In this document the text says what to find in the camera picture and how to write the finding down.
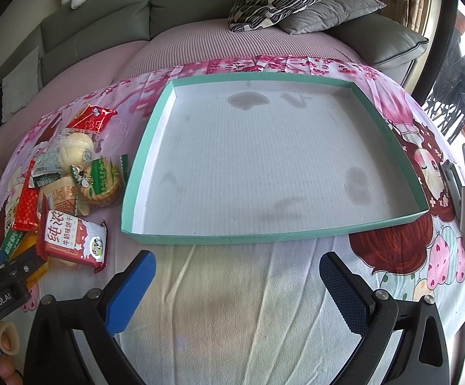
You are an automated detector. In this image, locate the teal shallow cardboard tray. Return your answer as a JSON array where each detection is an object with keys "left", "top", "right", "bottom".
[{"left": 121, "top": 72, "right": 429, "bottom": 245}]

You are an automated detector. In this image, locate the silver folding device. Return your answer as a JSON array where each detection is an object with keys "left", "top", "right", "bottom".
[{"left": 441, "top": 160, "right": 463, "bottom": 221}]

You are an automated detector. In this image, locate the yellow cake clear pack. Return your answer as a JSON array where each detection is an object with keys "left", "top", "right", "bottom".
[{"left": 16, "top": 233, "right": 51, "bottom": 284}]

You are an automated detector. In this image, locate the grey pillow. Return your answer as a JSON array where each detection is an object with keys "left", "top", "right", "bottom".
[{"left": 278, "top": 0, "right": 386, "bottom": 35}]

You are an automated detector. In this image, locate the mint green wafer pack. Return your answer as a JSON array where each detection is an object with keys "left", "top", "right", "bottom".
[{"left": 29, "top": 148, "right": 63, "bottom": 188}]

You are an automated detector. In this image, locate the light grey cushion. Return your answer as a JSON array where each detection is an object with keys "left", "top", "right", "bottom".
[{"left": 1, "top": 47, "right": 39, "bottom": 123}]

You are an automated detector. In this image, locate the red milk biscuit pack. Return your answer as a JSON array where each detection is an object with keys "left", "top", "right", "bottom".
[{"left": 35, "top": 210, "right": 108, "bottom": 273}]

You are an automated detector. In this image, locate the orange barcode cake pack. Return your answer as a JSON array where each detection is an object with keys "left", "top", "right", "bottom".
[{"left": 39, "top": 175, "right": 90, "bottom": 217}]

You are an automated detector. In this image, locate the white bun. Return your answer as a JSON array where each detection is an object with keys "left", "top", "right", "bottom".
[{"left": 52, "top": 129, "right": 96, "bottom": 173}]

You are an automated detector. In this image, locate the pink sofa seat cover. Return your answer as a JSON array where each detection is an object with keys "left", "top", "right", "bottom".
[{"left": 0, "top": 19, "right": 361, "bottom": 178}]

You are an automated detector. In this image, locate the long red patterned pack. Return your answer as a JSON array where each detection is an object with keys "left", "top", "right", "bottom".
[{"left": 13, "top": 160, "right": 39, "bottom": 232}]

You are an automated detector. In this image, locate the green white biscuit pack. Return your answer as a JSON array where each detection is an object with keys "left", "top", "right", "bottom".
[{"left": 0, "top": 228, "right": 25, "bottom": 262}]

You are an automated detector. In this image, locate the pink cartoon print cloth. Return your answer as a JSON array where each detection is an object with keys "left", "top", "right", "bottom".
[{"left": 0, "top": 56, "right": 465, "bottom": 384}]

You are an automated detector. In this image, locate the green rice cracker pack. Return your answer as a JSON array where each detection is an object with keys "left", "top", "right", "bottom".
[{"left": 70, "top": 154, "right": 129, "bottom": 208}]

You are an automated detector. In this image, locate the person's hand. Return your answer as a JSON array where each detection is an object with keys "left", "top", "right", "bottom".
[{"left": 0, "top": 321, "right": 23, "bottom": 385}]

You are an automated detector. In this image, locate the yellow jelly cup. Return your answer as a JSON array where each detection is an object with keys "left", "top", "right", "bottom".
[{"left": 50, "top": 257, "right": 80, "bottom": 271}]

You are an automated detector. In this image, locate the black drying rack outside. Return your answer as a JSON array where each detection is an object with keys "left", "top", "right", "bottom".
[{"left": 423, "top": 28, "right": 465, "bottom": 144}]

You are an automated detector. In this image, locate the red gold coin snack bag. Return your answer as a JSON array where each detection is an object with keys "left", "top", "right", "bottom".
[{"left": 66, "top": 104, "right": 118, "bottom": 133}]

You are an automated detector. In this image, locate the grey-green sofa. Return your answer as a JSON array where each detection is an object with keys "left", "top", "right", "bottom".
[{"left": 0, "top": 0, "right": 428, "bottom": 84}]

